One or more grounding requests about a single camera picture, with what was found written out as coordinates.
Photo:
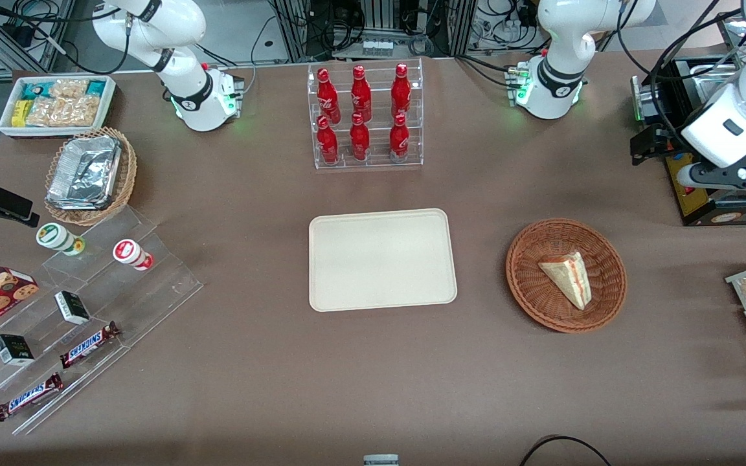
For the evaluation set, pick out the green sunflower yoghurt cup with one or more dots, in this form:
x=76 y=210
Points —
x=56 y=237

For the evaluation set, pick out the brown round wicker basket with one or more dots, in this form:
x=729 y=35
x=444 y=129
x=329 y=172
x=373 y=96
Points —
x=528 y=285

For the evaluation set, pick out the teal snack packet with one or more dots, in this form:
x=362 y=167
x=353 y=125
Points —
x=96 y=87
x=37 y=89

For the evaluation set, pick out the aluminium equipment frame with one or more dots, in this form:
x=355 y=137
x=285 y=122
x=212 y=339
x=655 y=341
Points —
x=379 y=19

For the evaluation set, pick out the clear acrylic stepped shelf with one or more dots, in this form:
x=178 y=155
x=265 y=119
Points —
x=153 y=291
x=43 y=382

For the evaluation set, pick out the small black carton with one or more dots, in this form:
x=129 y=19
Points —
x=13 y=350
x=72 y=308

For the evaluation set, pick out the yellow snack packet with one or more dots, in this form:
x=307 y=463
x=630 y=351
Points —
x=21 y=114

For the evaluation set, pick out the white power strip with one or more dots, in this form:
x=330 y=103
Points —
x=378 y=48

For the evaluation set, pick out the beige plastic tray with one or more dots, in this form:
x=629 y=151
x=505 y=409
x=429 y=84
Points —
x=383 y=259

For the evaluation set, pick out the clear acrylic bottle rack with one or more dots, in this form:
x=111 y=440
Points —
x=376 y=158

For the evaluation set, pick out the triangular wrapped sandwich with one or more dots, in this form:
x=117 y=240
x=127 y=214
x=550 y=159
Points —
x=567 y=275

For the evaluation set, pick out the red cola bottle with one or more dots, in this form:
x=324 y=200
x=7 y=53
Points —
x=327 y=142
x=401 y=90
x=327 y=97
x=361 y=94
x=399 y=138
x=359 y=139

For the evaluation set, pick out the silver foil pouch stack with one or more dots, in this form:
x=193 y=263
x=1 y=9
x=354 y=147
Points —
x=85 y=171

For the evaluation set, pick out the stainless steel machine top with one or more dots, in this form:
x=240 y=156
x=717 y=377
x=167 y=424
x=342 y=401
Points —
x=697 y=84

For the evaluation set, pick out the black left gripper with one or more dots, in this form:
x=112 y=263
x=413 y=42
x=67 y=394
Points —
x=660 y=138

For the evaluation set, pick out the black machine with yellow panel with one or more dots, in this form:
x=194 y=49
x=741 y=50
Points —
x=703 y=204

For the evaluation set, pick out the clear cracker packet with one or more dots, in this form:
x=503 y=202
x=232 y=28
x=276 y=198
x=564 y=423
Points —
x=70 y=88
x=65 y=112

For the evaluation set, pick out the small grey device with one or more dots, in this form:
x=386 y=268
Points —
x=381 y=460

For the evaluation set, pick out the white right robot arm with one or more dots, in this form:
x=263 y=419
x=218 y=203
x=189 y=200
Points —
x=188 y=97

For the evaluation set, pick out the white rectangular snack bin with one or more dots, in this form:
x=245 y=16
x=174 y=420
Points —
x=7 y=129

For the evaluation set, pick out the light oval wicker basket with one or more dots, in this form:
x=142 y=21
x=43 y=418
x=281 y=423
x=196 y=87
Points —
x=125 y=175

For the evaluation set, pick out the Snickers chocolate bar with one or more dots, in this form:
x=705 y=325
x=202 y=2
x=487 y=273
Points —
x=28 y=397
x=88 y=345

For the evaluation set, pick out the red strawberry yoghurt cup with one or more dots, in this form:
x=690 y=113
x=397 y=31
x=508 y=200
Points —
x=130 y=254

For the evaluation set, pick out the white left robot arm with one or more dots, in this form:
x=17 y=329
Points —
x=561 y=39

